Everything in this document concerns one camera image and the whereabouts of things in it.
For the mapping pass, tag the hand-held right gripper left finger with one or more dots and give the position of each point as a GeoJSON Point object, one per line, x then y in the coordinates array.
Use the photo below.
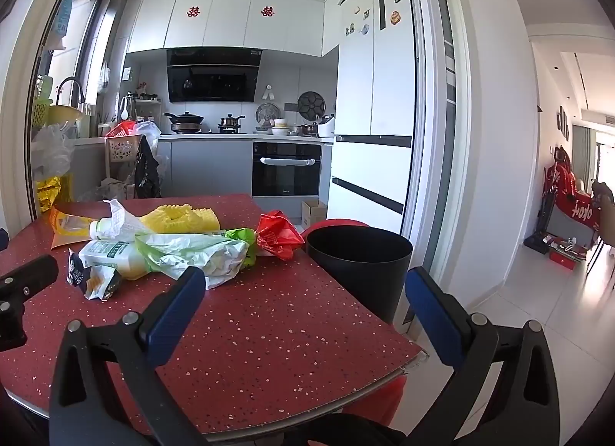
{"type": "Point", "coordinates": [177, 314]}

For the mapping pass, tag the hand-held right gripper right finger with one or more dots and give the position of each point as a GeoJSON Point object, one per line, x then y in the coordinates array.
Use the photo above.
{"type": "Point", "coordinates": [432, 316]}

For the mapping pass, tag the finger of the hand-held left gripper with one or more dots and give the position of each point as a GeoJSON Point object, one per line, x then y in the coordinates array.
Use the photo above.
{"type": "Point", "coordinates": [29, 275]}
{"type": "Point", "coordinates": [3, 239]}

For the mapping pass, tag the dark snack wrapper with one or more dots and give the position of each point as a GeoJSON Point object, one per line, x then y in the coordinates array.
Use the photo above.
{"type": "Point", "coordinates": [79, 273]}

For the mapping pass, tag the yellow snack packet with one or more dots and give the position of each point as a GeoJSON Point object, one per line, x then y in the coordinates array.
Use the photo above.
{"type": "Point", "coordinates": [65, 225]}

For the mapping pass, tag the pale green plastic bag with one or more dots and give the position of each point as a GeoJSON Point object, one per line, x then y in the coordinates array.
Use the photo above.
{"type": "Point", "coordinates": [202, 254]}

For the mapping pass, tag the large white bottle green label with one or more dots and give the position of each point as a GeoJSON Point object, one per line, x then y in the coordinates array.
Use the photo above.
{"type": "Point", "coordinates": [108, 254]}

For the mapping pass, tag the black trash bin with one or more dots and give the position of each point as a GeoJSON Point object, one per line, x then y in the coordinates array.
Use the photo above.
{"type": "Point", "coordinates": [360, 273]}

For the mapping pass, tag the small white bottle green label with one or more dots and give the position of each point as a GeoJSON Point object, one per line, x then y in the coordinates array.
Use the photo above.
{"type": "Point", "coordinates": [101, 229]}

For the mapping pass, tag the yellow sponge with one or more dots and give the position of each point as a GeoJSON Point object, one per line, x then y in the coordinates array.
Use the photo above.
{"type": "Point", "coordinates": [192, 220]}

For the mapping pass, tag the bright green plastic bag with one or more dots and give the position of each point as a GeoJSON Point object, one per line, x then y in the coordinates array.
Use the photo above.
{"type": "Point", "coordinates": [242, 236]}

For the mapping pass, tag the white plastic wrapper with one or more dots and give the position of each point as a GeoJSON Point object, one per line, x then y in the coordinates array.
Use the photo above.
{"type": "Point", "coordinates": [120, 215]}

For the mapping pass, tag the red plastic bag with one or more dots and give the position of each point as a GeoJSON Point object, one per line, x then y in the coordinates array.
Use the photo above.
{"type": "Point", "coordinates": [278, 237]}

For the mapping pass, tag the gold foil bag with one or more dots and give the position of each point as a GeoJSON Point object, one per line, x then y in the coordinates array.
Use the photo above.
{"type": "Point", "coordinates": [50, 191]}

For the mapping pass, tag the clear plastic bag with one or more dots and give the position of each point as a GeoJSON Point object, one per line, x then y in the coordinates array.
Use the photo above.
{"type": "Point", "coordinates": [50, 148]}

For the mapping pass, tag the yellow green basin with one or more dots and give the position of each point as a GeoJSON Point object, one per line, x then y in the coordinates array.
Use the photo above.
{"type": "Point", "coordinates": [62, 113]}

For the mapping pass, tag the red box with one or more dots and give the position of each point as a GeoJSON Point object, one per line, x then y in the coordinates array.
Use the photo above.
{"type": "Point", "coordinates": [560, 258]}

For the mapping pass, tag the black plastic bag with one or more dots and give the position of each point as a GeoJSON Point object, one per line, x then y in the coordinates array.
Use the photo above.
{"type": "Point", "coordinates": [146, 170]}

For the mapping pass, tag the beige plastic basket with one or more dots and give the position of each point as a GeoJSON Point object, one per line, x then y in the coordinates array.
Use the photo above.
{"type": "Point", "coordinates": [122, 149]}

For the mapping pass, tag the grey base cabinets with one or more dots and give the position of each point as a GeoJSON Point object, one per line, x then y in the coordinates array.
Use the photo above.
{"type": "Point", "coordinates": [206, 162]}

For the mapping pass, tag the cardboard box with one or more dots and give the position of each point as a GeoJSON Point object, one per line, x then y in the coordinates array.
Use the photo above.
{"type": "Point", "coordinates": [312, 213]}

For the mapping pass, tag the red bag in basket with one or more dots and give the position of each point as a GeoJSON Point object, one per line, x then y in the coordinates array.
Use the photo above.
{"type": "Point", "coordinates": [120, 129]}

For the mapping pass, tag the kitchen faucet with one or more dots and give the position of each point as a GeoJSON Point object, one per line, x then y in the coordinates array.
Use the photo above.
{"type": "Point", "coordinates": [67, 83]}

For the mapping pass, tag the white plastic bag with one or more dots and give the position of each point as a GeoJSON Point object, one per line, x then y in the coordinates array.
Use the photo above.
{"type": "Point", "coordinates": [148, 131]}

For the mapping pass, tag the black built-in oven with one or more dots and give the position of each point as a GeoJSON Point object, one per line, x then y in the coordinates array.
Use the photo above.
{"type": "Point", "coordinates": [286, 170]}

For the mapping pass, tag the black wok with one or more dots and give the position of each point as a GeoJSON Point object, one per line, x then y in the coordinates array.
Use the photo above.
{"type": "Point", "coordinates": [184, 118]}

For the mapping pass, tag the steel cooking pot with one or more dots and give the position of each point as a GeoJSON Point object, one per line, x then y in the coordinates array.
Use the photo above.
{"type": "Point", "coordinates": [230, 123]}

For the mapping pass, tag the stack of white bowls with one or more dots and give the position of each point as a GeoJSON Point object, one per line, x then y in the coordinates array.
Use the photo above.
{"type": "Point", "coordinates": [280, 128]}

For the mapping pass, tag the white rice cooker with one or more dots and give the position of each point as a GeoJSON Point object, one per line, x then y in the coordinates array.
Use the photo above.
{"type": "Point", "coordinates": [325, 126]}

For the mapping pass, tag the round metal steamer rack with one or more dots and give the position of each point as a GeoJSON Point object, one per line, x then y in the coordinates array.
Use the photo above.
{"type": "Point", "coordinates": [267, 113]}

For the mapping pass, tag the white refrigerator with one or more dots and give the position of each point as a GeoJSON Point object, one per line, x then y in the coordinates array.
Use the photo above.
{"type": "Point", "coordinates": [370, 90]}

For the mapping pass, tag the black range hood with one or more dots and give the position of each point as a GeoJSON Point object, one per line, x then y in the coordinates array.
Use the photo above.
{"type": "Point", "coordinates": [211, 74]}

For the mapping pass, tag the round black tray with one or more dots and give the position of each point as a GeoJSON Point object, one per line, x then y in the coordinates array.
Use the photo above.
{"type": "Point", "coordinates": [311, 103]}

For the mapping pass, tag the red paper cutout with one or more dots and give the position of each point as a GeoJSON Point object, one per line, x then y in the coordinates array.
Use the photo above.
{"type": "Point", "coordinates": [193, 11]}
{"type": "Point", "coordinates": [267, 10]}

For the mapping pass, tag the sliding door frame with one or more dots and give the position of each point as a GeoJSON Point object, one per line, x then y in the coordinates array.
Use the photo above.
{"type": "Point", "coordinates": [437, 114]}

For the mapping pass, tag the white wall cabinets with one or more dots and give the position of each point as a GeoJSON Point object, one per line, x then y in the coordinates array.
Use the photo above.
{"type": "Point", "coordinates": [226, 23]}

